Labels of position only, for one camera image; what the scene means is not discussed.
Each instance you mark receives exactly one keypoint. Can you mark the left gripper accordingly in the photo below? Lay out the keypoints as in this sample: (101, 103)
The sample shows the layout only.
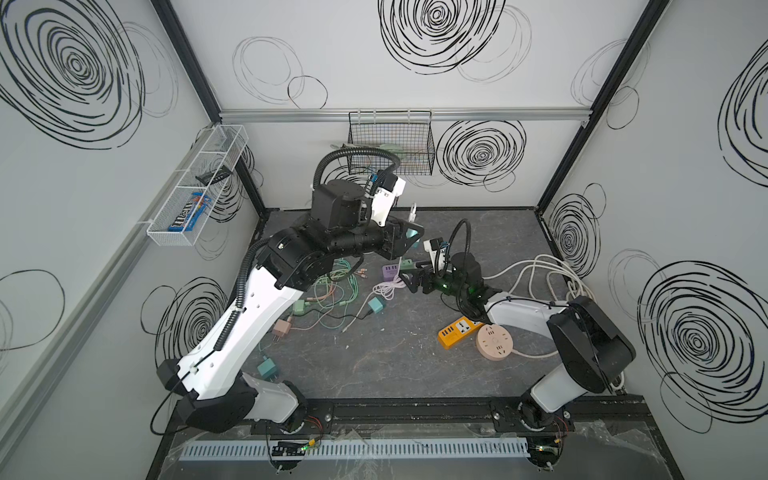
(391, 238)

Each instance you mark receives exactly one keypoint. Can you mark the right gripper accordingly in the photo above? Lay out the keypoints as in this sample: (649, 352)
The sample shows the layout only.
(425, 282)

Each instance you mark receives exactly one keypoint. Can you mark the light green charger plug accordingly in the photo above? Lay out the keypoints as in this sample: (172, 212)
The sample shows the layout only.
(407, 265)

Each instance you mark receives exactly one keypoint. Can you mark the purple power strip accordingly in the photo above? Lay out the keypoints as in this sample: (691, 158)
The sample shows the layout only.
(390, 273)

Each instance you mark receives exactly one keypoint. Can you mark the teal charger plug small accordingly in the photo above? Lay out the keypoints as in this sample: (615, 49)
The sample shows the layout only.
(376, 305)

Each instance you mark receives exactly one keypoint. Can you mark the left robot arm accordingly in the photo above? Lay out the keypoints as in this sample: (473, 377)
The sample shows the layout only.
(345, 220)

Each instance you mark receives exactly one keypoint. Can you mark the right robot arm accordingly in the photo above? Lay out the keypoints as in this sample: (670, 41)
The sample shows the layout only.
(592, 351)

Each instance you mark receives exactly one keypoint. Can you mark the pink charger plug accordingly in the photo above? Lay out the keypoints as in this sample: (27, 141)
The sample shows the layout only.
(281, 328)

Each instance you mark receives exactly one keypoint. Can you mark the teal charger plug front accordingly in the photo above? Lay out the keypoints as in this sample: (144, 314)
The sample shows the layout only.
(268, 369)

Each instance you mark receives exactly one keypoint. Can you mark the orange power strip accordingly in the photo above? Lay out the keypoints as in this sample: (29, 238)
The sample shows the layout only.
(457, 331)

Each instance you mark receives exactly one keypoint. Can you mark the green tongs in basket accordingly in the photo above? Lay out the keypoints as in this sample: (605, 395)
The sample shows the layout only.
(394, 149)

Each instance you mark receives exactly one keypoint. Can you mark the round pink power strip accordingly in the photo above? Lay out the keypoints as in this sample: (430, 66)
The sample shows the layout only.
(494, 342)

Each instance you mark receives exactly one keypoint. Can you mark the black remote control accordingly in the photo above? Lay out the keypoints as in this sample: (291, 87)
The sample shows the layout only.
(213, 177)

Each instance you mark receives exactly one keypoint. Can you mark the blue candy packet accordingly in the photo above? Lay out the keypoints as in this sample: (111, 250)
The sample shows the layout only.
(186, 219)

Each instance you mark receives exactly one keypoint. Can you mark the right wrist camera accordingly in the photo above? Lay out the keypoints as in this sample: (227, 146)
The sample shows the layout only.
(436, 248)

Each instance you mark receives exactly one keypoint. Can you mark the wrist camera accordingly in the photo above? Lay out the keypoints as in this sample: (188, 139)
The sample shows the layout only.
(388, 188)
(436, 248)

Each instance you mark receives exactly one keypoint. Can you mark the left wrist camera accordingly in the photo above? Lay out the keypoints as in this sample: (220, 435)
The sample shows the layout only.
(388, 188)

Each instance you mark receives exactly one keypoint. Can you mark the black wire basket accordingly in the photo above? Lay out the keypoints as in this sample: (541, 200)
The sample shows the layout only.
(411, 129)

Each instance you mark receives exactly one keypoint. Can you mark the grey slotted cable duct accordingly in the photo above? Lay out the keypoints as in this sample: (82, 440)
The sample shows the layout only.
(350, 449)

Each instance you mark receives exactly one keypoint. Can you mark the white wire shelf basket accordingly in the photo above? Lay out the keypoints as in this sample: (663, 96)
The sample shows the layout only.
(217, 145)

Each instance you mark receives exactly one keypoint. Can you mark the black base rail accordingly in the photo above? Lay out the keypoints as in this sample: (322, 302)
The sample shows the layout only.
(505, 414)

